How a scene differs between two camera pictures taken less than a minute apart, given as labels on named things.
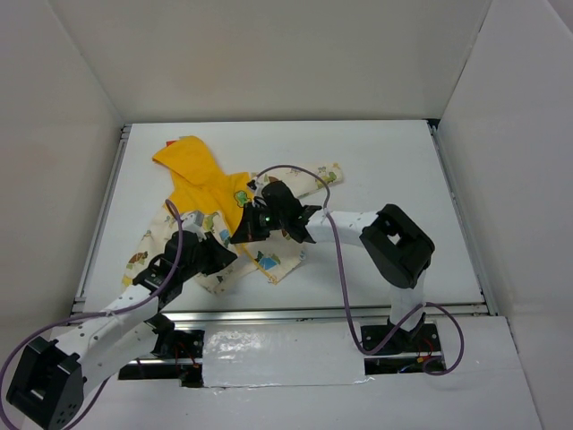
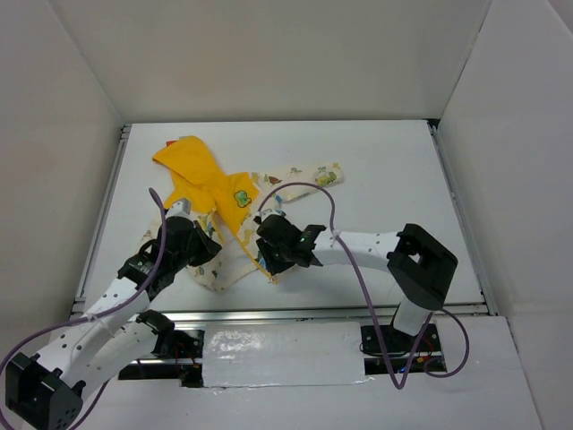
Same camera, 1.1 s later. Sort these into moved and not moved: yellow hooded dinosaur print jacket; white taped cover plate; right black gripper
Moved: right black gripper
Not moved: white taped cover plate; yellow hooded dinosaur print jacket
